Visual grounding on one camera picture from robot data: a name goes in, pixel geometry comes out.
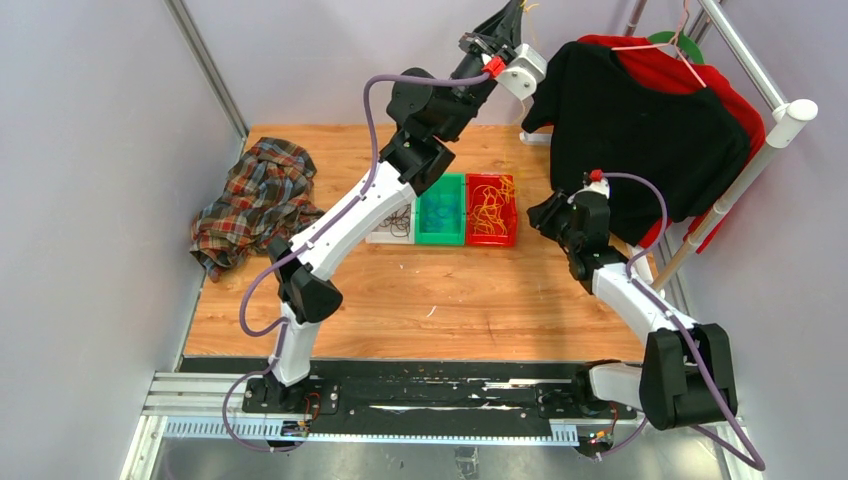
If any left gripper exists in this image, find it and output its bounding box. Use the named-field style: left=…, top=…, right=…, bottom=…
left=438, top=0, right=524, bottom=145

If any blue cable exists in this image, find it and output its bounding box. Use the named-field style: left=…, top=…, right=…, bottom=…
left=420, top=195, right=462, bottom=230

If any brown cable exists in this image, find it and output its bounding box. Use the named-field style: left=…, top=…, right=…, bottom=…
left=380, top=208, right=413, bottom=238

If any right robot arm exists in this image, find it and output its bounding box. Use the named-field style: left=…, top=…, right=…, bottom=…
left=527, top=191, right=738, bottom=430

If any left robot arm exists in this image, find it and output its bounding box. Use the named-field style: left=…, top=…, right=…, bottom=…
left=263, top=1, right=523, bottom=413

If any red plastic bin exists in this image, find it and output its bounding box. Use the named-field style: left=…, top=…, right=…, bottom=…
left=465, top=173, right=517, bottom=247

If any black t-shirt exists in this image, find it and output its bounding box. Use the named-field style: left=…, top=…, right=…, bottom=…
left=521, top=41, right=752, bottom=247

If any red t-shirt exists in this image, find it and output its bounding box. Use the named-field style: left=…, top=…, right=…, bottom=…
left=577, top=34, right=767, bottom=256

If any green plastic bin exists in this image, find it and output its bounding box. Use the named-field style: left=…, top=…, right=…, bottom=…
left=415, top=173, right=466, bottom=246

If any pink clothes hanger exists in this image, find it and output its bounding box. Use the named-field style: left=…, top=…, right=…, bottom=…
left=614, top=0, right=707, bottom=88

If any white plastic bin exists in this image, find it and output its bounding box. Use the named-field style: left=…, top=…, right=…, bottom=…
left=365, top=203, right=416, bottom=245

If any green clothes hanger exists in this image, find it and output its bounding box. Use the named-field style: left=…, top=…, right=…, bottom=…
left=647, top=31, right=705, bottom=65

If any white clothes rack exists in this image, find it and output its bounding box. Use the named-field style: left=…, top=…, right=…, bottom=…
left=518, top=0, right=819, bottom=291

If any plaid flannel shirt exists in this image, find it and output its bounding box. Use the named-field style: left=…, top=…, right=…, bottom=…
left=189, top=137, right=324, bottom=282

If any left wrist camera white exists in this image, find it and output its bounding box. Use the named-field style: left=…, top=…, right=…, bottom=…
left=495, top=43, right=548, bottom=101

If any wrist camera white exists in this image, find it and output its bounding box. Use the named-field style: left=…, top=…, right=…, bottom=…
left=583, top=169, right=610, bottom=198
left=495, top=43, right=548, bottom=101

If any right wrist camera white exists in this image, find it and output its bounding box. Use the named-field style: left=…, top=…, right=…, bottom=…
left=583, top=169, right=610, bottom=198

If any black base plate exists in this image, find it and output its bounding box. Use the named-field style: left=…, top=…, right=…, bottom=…
left=240, top=359, right=636, bottom=438

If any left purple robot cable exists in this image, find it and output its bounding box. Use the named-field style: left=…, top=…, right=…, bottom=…
left=221, top=56, right=508, bottom=455

